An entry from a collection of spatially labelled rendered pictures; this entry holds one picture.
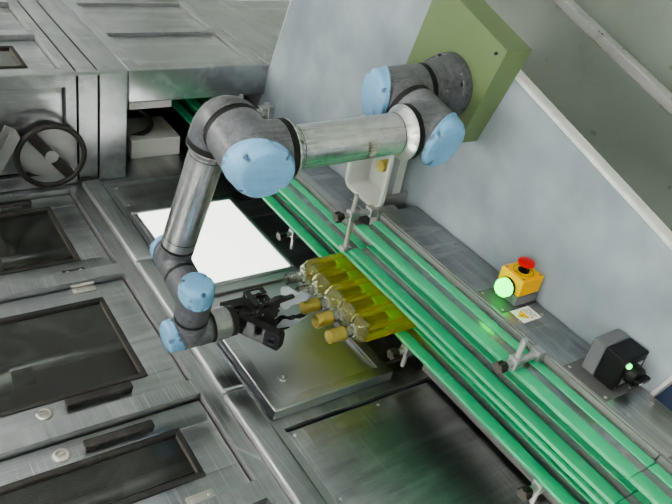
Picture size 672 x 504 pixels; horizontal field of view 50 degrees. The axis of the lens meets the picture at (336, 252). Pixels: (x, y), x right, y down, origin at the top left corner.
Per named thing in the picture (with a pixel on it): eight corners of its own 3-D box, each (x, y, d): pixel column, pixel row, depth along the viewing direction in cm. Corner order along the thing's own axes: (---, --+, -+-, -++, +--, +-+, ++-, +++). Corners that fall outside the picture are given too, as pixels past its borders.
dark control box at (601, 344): (605, 355, 155) (580, 366, 151) (619, 327, 151) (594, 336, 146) (636, 380, 150) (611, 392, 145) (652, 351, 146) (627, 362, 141)
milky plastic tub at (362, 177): (367, 180, 214) (343, 184, 209) (383, 109, 202) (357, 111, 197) (402, 210, 202) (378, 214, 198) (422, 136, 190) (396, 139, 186)
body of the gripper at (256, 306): (265, 285, 175) (219, 295, 168) (282, 305, 169) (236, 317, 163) (261, 310, 179) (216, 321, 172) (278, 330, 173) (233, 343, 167)
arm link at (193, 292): (167, 262, 154) (161, 297, 161) (187, 300, 148) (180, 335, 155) (202, 255, 158) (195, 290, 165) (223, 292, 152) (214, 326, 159)
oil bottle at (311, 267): (360, 263, 202) (294, 278, 191) (364, 246, 199) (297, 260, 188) (371, 274, 198) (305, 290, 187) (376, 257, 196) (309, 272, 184)
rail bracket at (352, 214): (362, 241, 198) (324, 249, 192) (375, 187, 189) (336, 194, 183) (369, 247, 196) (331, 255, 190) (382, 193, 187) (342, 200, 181)
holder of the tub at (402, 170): (365, 196, 217) (343, 199, 212) (384, 110, 202) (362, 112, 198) (399, 225, 206) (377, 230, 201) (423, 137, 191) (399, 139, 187)
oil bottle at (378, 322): (411, 312, 187) (343, 332, 176) (416, 295, 184) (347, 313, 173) (424, 325, 183) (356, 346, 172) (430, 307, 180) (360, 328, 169)
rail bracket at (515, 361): (532, 350, 155) (488, 367, 148) (544, 324, 151) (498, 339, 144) (546, 362, 153) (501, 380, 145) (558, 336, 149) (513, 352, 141)
